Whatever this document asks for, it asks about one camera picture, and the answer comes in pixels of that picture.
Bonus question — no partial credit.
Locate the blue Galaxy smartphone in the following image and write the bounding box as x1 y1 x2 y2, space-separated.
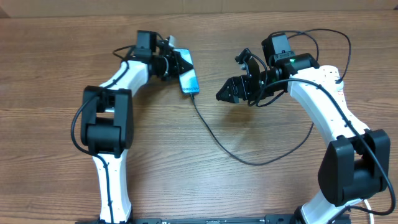
175 48 200 95

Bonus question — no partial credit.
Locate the black USB charging cable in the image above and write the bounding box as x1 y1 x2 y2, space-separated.
189 29 352 166

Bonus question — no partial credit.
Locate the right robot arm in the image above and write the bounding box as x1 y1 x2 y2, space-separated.
216 30 394 223

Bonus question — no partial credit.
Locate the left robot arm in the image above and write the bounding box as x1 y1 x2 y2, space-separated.
71 30 200 223

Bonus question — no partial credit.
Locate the white charger plug adapter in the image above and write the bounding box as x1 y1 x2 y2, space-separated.
334 78 344 91

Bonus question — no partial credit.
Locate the white power strip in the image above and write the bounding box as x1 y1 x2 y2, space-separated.
318 65 345 102

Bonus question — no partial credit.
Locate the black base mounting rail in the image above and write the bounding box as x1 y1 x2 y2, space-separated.
74 213 352 224

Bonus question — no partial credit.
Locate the white power strip cord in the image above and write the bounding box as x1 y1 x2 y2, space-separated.
363 198 375 224

